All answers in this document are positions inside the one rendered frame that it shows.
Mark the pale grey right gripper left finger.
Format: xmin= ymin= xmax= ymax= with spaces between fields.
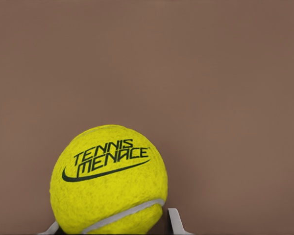
xmin=42 ymin=220 xmax=62 ymax=235

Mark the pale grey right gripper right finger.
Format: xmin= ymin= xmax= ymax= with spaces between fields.
xmin=167 ymin=208 xmax=195 ymax=235

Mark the yellow tennis ball with print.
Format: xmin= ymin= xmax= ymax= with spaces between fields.
xmin=49 ymin=125 xmax=168 ymax=235

